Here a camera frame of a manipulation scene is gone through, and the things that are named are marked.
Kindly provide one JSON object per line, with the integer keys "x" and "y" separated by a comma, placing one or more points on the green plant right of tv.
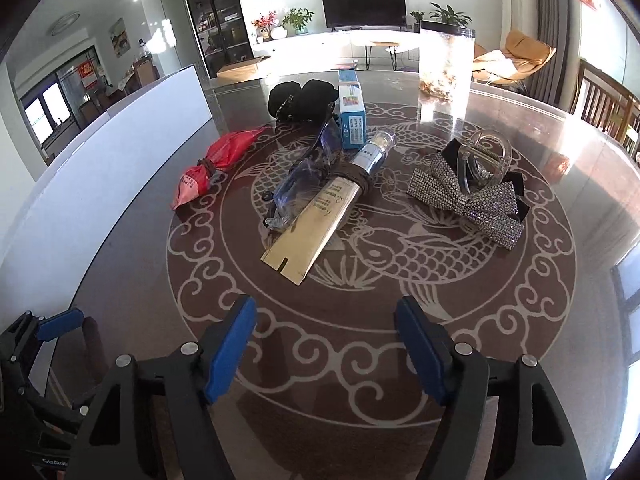
{"x": 447, "y": 15}

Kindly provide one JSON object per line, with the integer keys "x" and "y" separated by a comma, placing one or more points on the blue white medicine box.
{"x": 352, "y": 110}

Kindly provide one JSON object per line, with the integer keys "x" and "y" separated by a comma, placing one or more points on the red flower plant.
{"x": 264, "y": 25}

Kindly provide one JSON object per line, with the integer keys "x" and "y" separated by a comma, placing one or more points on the rhinestone bow hair clip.
{"x": 498, "y": 212}

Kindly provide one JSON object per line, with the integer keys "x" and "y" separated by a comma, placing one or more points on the dark display cabinet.
{"x": 220, "y": 32}

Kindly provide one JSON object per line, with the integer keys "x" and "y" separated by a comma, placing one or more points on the clear cap cosmetic bottle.
{"x": 371, "y": 157}

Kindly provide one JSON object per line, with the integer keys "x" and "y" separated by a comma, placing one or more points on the red snack packet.
{"x": 221, "y": 156}

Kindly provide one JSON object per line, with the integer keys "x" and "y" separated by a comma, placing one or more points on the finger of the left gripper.
{"x": 24, "y": 337}

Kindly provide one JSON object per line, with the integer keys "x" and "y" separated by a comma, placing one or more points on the wooden dining chair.
{"x": 601, "y": 101}

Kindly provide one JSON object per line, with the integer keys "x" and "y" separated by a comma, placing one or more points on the white tv console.
{"x": 363, "y": 49}

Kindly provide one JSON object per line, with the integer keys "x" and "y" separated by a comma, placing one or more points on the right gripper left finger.
{"x": 118, "y": 438}

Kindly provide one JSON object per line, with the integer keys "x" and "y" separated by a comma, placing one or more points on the black television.
{"x": 365, "y": 13}

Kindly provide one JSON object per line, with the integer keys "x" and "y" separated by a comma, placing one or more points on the clear plastic hair claw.
{"x": 483, "y": 160}

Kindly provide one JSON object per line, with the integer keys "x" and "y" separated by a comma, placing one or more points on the green potted plant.
{"x": 296, "y": 20}

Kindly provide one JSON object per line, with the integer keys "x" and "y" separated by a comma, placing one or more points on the orange lounge chair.
{"x": 520, "y": 57}

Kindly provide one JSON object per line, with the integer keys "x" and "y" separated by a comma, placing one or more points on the white cardboard storage box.
{"x": 80, "y": 197}

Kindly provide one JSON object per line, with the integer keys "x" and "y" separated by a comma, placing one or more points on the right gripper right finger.
{"x": 532, "y": 437}

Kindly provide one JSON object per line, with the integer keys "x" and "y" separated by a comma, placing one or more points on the black hair scrunchie far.
{"x": 291, "y": 102}

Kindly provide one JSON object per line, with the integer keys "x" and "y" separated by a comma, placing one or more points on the cardboard box on floor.
{"x": 243, "y": 71}

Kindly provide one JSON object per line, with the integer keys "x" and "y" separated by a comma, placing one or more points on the clear safety glasses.
{"x": 306, "y": 176}

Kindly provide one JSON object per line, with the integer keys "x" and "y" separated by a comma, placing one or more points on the clear plastic container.
{"x": 446, "y": 59}

